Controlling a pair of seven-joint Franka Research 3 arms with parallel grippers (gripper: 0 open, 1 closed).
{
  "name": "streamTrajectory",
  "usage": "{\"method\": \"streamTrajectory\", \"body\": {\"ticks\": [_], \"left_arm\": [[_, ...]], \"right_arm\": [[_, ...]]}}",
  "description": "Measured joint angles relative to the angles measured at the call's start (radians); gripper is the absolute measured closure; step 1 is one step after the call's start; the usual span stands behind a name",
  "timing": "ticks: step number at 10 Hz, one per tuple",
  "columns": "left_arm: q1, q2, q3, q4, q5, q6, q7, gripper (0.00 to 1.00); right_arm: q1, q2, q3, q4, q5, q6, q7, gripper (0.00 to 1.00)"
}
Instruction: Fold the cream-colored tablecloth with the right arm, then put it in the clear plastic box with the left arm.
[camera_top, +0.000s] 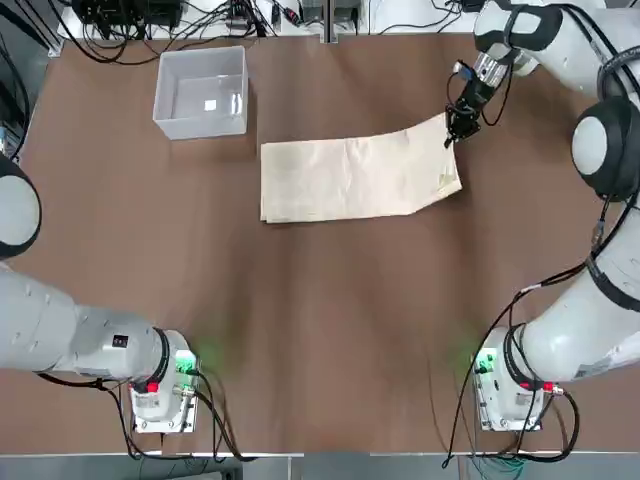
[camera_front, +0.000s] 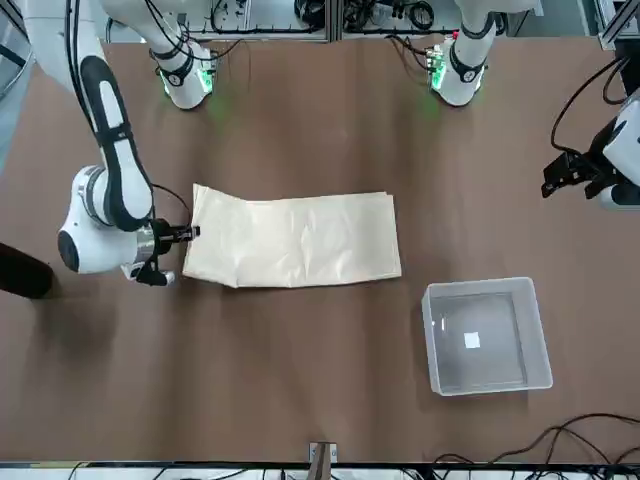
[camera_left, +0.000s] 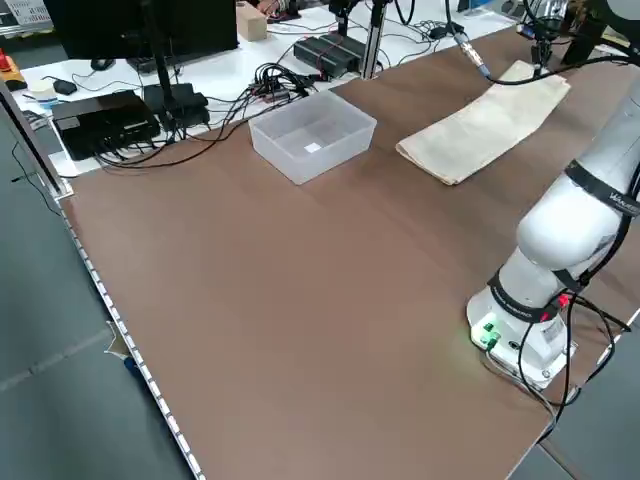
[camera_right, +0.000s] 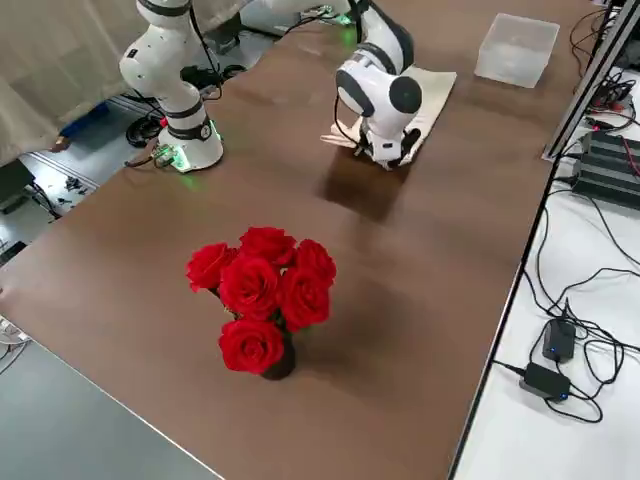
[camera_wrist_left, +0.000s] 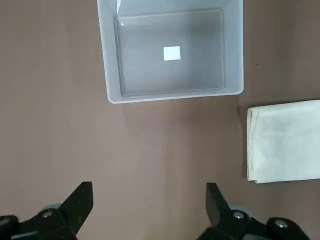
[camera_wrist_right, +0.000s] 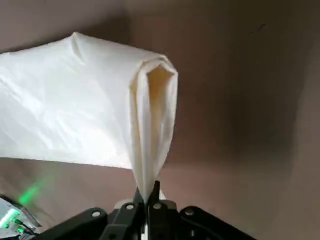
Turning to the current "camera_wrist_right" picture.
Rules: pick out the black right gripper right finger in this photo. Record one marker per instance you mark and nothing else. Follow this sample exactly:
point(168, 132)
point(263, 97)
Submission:
point(162, 220)

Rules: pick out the cream-colored tablecloth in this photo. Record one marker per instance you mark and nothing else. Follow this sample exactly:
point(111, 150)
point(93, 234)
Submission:
point(62, 100)

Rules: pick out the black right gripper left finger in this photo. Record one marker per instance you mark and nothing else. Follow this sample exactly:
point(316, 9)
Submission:
point(125, 220)

